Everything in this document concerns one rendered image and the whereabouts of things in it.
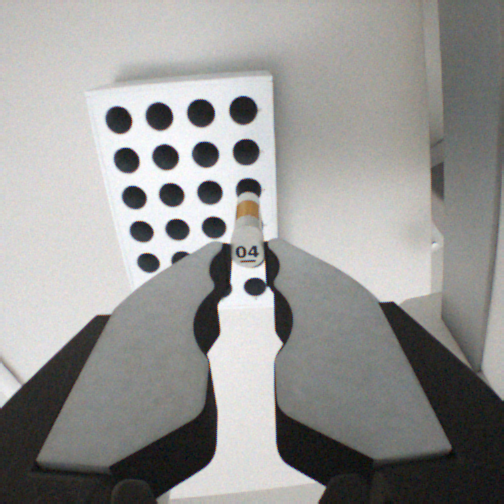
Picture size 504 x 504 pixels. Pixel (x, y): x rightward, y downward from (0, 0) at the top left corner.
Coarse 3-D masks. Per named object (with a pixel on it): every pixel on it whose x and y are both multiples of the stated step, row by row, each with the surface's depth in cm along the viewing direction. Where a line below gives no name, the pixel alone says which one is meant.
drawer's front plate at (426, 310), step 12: (408, 300) 19; (420, 300) 19; (432, 300) 19; (408, 312) 18; (420, 312) 18; (432, 312) 18; (420, 324) 17; (432, 324) 17; (444, 324) 17; (444, 336) 16; (456, 348) 16; (480, 372) 14
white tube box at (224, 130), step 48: (96, 96) 16; (144, 96) 16; (192, 96) 16; (240, 96) 20; (96, 144) 17; (144, 144) 17; (192, 144) 17; (240, 144) 21; (144, 192) 21; (192, 192) 19; (240, 192) 20; (144, 240) 20; (192, 240) 20; (240, 288) 21
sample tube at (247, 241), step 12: (240, 204) 16; (252, 204) 16; (240, 216) 15; (252, 216) 14; (240, 228) 13; (252, 228) 13; (240, 240) 13; (252, 240) 13; (264, 240) 14; (240, 252) 13; (252, 252) 13; (240, 264) 13; (252, 264) 13
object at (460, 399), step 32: (416, 352) 7; (448, 352) 7; (448, 384) 7; (480, 384) 6; (448, 416) 6; (480, 416) 6; (480, 448) 5; (384, 480) 5; (416, 480) 5; (448, 480) 5; (480, 480) 5
